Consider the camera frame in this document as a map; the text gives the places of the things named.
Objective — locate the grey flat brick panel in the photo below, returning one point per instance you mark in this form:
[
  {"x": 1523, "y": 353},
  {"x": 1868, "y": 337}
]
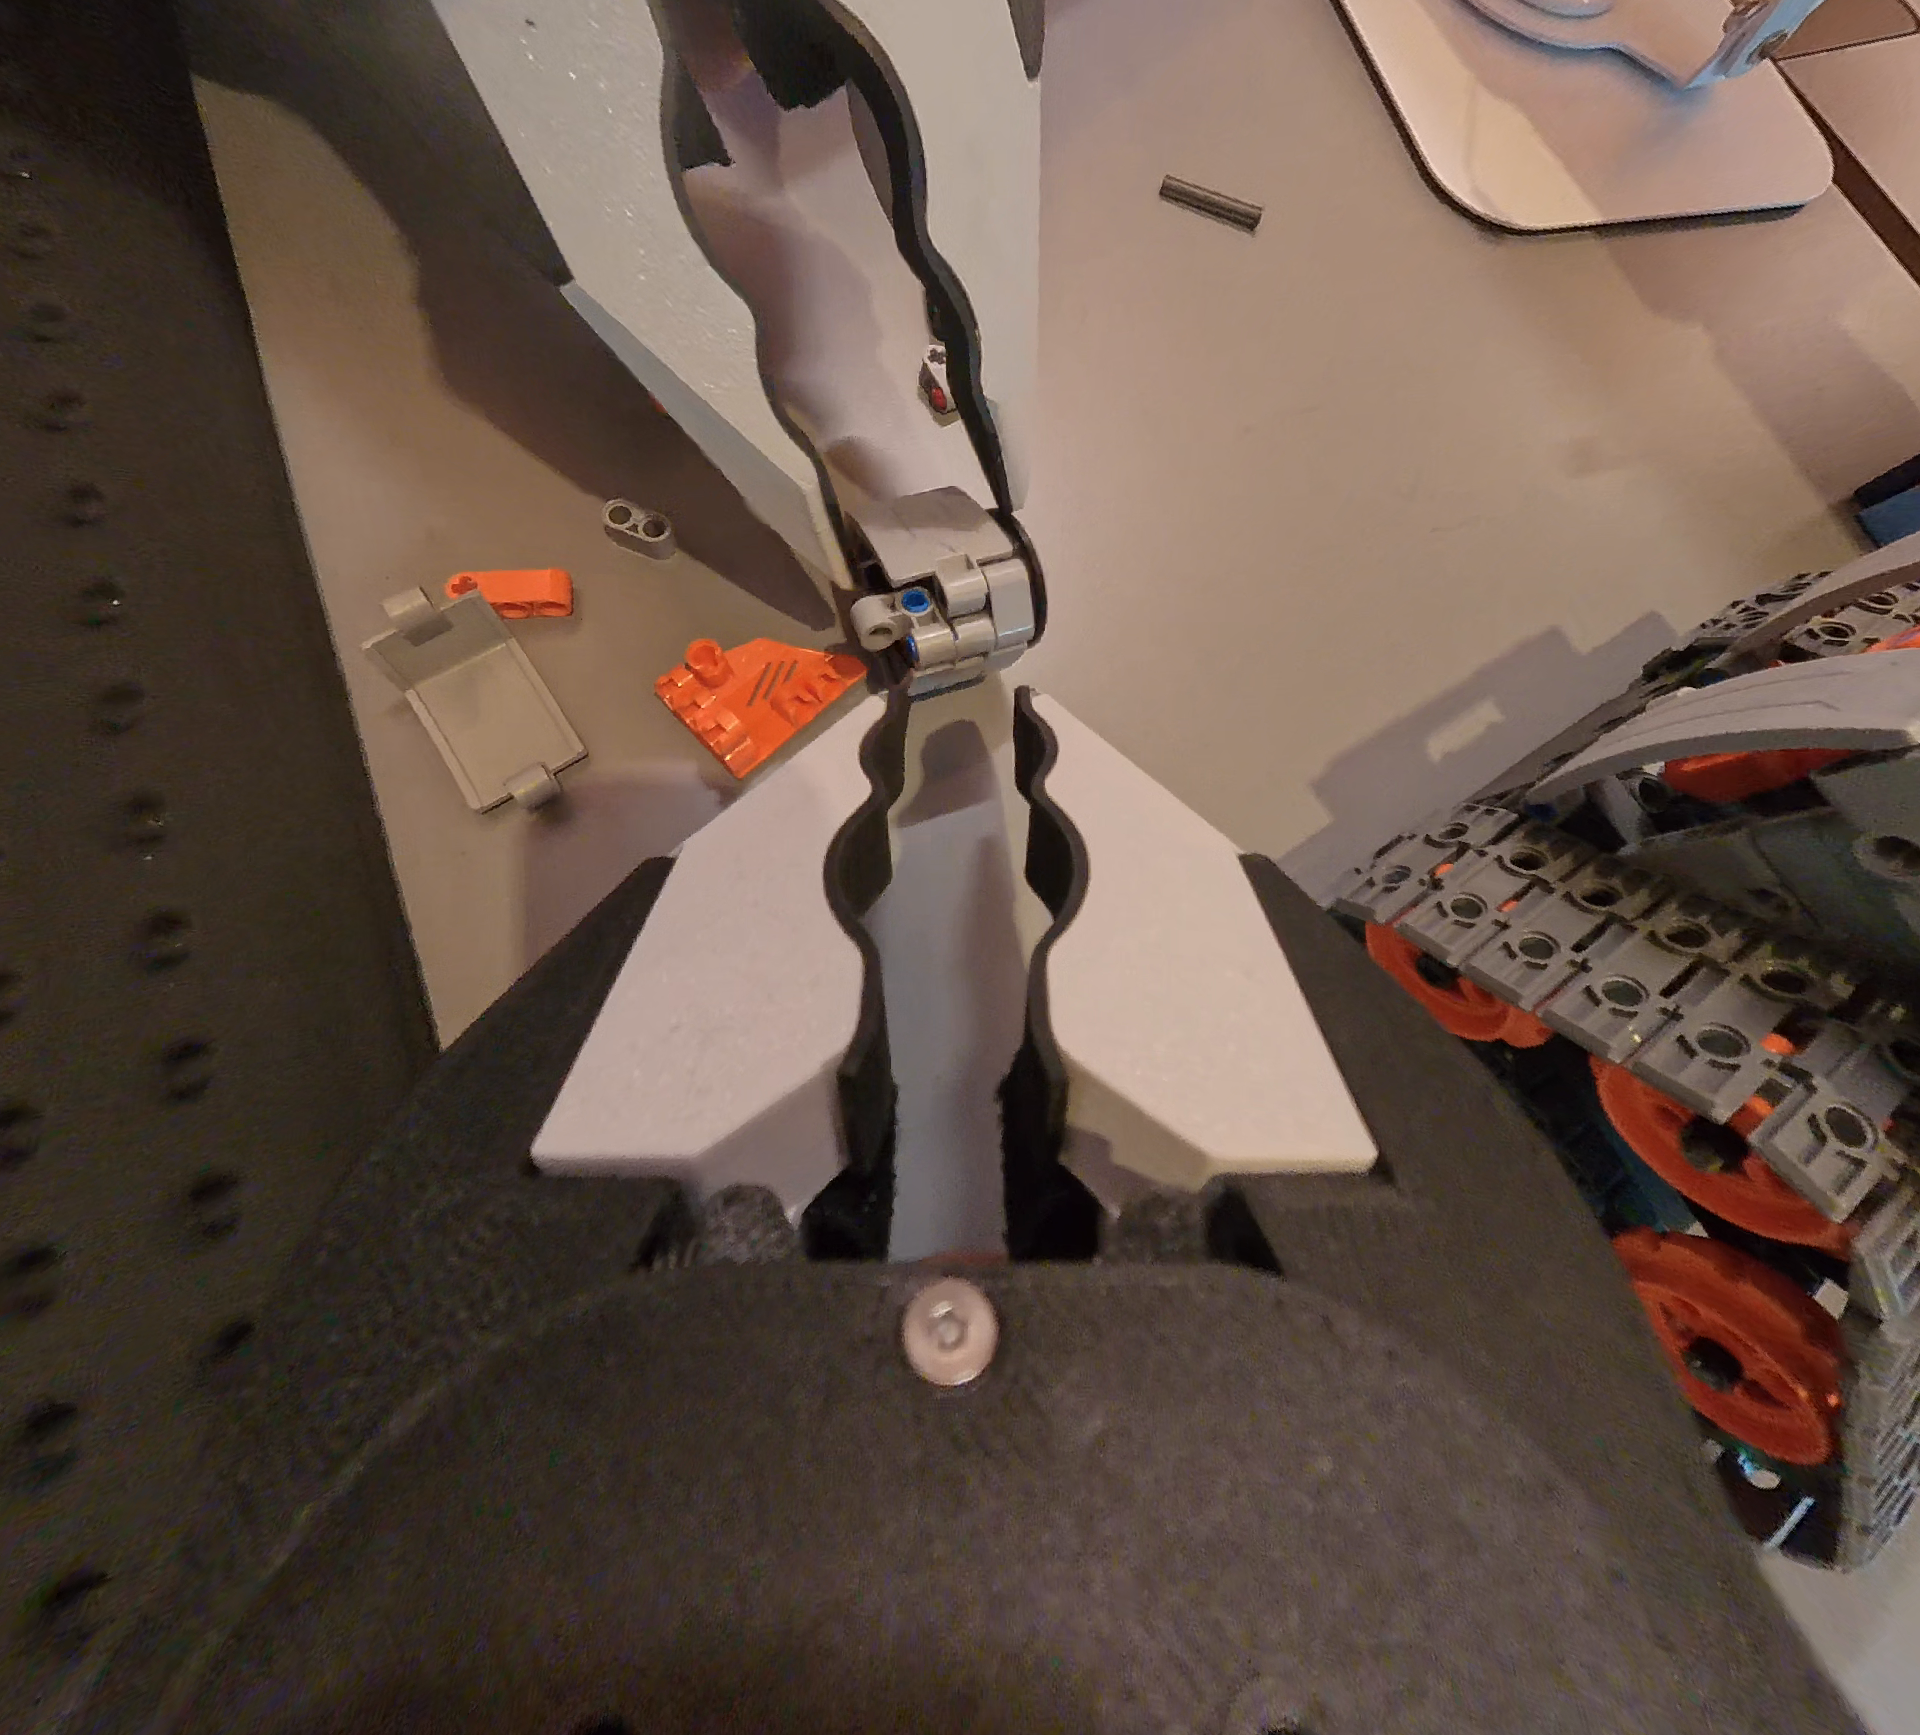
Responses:
[{"x": 472, "y": 700}]

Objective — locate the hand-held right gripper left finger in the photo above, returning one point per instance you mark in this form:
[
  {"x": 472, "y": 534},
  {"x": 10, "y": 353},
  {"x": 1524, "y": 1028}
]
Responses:
[{"x": 705, "y": 1000}]

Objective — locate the grey two-hole brick beam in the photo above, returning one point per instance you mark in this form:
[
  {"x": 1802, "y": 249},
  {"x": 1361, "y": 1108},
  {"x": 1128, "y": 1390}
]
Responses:
[{"x": 638, "y": 524}]

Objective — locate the black perforated pad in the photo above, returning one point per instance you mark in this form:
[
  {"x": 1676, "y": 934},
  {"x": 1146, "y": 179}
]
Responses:
[{"x": 135, "y": 716}]

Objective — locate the grey tracked brick vehicle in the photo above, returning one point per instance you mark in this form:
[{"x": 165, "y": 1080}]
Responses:
[{"x": 1650, "y": 986}]

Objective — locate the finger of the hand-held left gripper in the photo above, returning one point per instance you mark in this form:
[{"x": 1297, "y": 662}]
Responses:
[
  {"x": 584, "y": 115},
  {"x": 960, "y": 41}
]

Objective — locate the grey and red connector piece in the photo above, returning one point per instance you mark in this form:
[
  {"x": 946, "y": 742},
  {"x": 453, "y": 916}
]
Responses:
[{"x": 938, "y": 393}]

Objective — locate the grey curved brick assembly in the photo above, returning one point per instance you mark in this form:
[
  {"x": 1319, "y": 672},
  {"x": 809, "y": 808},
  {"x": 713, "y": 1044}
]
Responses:
[{"x": 944, "y": 550}]

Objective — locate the printed cardboard box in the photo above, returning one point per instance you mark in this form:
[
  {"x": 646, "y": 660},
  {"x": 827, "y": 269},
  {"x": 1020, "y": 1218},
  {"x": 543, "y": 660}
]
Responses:
[{"x": 1892, "y": 502}]

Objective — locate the orange short brick beam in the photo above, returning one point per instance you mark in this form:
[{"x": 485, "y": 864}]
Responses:
[{"x": 519, "y": 590}]

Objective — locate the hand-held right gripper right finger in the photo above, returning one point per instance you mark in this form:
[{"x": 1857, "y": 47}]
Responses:
[{"x": 1200, "y": 1000}]

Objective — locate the orange ribbed brick panel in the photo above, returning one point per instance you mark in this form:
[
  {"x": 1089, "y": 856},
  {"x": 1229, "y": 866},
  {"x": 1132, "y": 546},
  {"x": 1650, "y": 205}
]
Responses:
[{"x": 751, "y": 700}]

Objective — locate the dark grey axle rod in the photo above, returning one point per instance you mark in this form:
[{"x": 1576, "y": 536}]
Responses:
[{"x": 1212, "y": 203}]

